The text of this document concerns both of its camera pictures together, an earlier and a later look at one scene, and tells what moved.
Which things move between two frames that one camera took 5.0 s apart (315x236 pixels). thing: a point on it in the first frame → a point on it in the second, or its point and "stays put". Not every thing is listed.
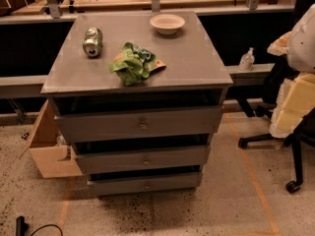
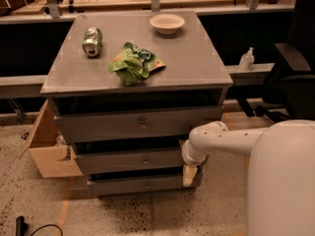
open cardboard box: x=52 y=155 stays put
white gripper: x=304 y=46 → x=193 y=158
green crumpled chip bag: x=133 y=65 stays put
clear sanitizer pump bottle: x=247 y=61 stays put
